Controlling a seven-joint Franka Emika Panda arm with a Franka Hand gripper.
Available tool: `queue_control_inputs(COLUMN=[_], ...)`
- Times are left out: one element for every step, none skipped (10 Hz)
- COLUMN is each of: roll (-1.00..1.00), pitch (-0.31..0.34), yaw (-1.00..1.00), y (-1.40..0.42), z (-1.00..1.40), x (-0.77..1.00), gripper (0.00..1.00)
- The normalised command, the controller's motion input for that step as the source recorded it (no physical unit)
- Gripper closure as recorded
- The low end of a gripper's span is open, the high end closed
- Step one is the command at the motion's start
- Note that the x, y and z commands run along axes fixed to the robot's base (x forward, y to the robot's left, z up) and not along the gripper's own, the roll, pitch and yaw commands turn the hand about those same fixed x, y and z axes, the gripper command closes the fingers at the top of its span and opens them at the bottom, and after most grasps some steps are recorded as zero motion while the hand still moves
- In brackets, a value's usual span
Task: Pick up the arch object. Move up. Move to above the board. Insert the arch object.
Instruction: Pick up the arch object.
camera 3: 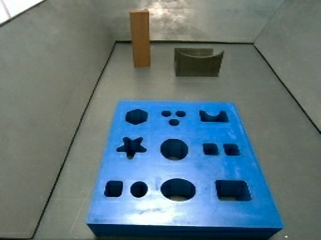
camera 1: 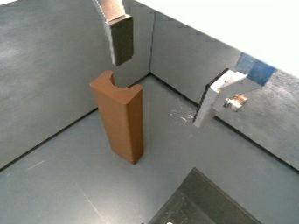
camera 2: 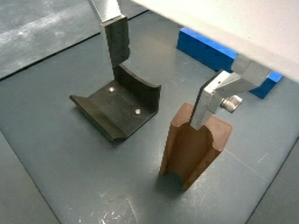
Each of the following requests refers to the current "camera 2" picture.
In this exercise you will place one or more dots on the blue shape sorting board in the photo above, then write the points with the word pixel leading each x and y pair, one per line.
pixel 217 57

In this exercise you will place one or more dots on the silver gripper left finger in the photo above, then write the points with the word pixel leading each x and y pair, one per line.
pixel 115 28

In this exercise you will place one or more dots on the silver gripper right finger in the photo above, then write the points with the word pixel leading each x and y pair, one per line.
pixel 219 92

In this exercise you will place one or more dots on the dark grey arch holder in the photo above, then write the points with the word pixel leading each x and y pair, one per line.
pixel 121 106

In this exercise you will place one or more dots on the brown arch block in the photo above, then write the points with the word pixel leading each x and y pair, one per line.
pixel 191 149

